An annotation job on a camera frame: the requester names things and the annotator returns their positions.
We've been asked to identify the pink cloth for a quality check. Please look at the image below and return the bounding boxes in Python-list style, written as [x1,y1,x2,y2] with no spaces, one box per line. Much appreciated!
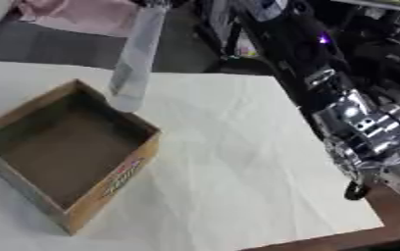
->
[15,0,142,38]

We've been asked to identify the tall pale grey bottle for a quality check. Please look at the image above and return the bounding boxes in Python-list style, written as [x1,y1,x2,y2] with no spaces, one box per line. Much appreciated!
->
[107,2,172,114]

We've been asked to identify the tan cardboard box brown inside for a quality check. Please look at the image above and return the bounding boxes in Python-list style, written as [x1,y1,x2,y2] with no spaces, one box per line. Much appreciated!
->
[0,78,165,236]

